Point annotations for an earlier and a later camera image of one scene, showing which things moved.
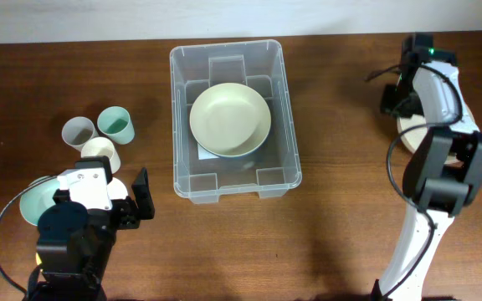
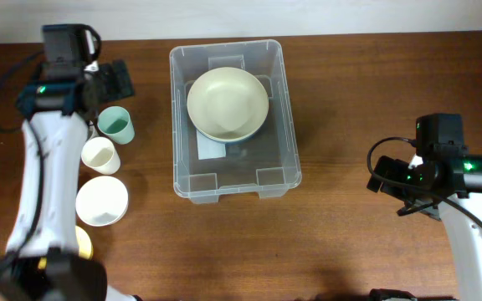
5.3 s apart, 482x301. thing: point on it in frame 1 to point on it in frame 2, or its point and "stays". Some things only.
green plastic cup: (115, 123) stays
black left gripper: (130, 216) to (116, 90)
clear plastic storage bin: (270, 171) stays
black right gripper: (387, 104) to (425, 208)
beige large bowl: (412, 138) to (228, 104)
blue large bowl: (234, 157) to (232, 141)
